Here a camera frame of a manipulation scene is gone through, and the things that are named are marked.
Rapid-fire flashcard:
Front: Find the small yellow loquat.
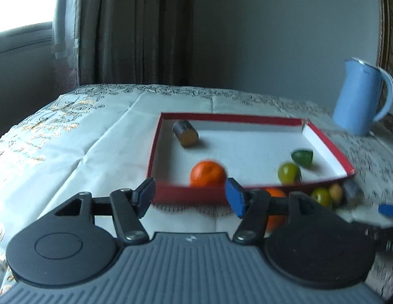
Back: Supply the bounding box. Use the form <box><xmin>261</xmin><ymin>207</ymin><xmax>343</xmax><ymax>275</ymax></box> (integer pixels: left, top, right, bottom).
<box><xmin>329</xmin><ymin>184</ymin><xmax>344</xmax><ymax>205</ymax></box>

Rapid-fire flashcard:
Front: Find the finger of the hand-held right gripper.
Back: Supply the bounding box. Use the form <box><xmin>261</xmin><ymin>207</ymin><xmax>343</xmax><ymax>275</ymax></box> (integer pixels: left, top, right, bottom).
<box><xmin>378</xmin><ymin>203</ymin><xmax>393</xmax><ymax>219</ymax></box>

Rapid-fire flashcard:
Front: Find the mandarin orange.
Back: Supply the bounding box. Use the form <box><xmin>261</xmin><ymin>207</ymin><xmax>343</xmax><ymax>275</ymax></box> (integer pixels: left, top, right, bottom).
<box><xmin>190</xmin><ymin>160</ymin><xmax>228</xmax><ymax>187</ymax></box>
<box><xmin>264</xmin><ymin>187</ymin><xmax>287</xmax><ymax>232</ymax></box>

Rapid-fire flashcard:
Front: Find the light blue electric kettle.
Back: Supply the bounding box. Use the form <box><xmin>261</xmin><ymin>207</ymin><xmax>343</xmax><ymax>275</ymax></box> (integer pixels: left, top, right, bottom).
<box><xmin>332</xmin><ymin>58</ymin><xmax>393</xmax><ymax>137</ymax></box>

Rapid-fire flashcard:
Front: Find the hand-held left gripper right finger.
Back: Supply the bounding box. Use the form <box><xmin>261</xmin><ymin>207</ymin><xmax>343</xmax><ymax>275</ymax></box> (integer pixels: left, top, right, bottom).
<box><xmin>225</xmin><ymin>177</ymin><xmax>338</xmax><ymax>246</ymax></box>

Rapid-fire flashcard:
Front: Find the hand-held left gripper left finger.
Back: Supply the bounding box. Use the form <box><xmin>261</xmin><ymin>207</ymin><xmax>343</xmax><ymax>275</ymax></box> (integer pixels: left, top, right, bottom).
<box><xmin>54</xmin><ymin>177</ymin><xmax>156</xmax><ymax>245</ymax></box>

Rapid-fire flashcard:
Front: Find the brown curtain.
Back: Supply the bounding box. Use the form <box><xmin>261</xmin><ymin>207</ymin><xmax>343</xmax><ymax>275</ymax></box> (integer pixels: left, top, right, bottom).
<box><xmin>78</xmin><ymin>0</ymin><xmax>195</xmax><ymax>86</ymax></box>

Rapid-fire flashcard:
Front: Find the green tomato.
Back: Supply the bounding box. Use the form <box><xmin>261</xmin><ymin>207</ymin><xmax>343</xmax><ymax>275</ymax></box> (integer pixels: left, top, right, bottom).
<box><xmin>310</xmin><ymin>187</ymin><xmax>332</xmax><ymax>208</ymax></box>
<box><xmin>278</xmin><ymin>163</ymin><xmax>302</xmax><ymax>185</ymax></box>

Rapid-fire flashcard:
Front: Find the gold wall moulding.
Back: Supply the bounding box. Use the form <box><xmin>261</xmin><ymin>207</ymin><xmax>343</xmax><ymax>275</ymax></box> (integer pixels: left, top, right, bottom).
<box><xmin>376</xmin><ymin>0</ymin><xmax>391</xmax><ymax>70</ymax></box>

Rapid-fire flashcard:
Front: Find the red cardboard box tray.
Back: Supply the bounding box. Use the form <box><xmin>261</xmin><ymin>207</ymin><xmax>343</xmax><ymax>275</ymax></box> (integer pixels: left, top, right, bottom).
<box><xmin>146</xmin><ymin>112</ymin><xmax>356</xmax><ymax>208</ymax></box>

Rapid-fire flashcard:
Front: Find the white embroidered tablecloth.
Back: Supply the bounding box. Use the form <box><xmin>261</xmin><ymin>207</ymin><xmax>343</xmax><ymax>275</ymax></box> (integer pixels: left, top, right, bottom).
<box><xmin>0</xmin><ymin>84</ymin><xmax>393</xmax><ymax>304</ymax></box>

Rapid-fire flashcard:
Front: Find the sheer white curtain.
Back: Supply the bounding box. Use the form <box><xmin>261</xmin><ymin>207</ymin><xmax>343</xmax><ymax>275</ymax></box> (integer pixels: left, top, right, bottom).
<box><xmin>51</xmin><ymin>0</ymin><xmax>81</xmax><ymax>89</ymax></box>

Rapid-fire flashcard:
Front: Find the cut green lime half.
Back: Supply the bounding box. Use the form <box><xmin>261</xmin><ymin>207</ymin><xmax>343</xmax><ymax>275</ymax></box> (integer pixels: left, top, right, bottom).
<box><xmin>291</xmin><ymin>150</ymin><xmax>314</xmax><ymax>168</ymax></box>

